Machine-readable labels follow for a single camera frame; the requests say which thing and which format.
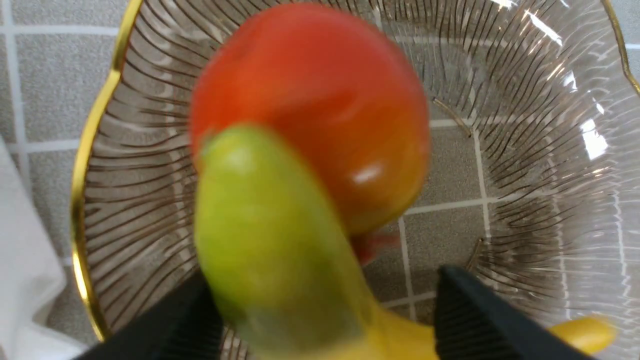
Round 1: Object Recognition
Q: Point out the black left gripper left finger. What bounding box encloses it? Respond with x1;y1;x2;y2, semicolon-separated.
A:
76;272;224;360

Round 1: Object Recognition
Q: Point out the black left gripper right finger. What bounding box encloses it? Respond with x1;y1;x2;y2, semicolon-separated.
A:
434;265;595;360

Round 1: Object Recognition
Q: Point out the green yellow banana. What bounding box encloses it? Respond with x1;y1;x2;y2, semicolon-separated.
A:
194;124;617;360

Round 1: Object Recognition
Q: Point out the red orange mango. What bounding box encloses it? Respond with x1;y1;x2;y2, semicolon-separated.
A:
189;2;432;235

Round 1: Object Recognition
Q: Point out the white cloth bag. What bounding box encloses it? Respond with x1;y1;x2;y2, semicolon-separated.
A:
0;142;88;360

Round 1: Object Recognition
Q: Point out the clear glass gold-rimmed bowl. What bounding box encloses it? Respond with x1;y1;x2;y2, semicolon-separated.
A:
70;0;640;360

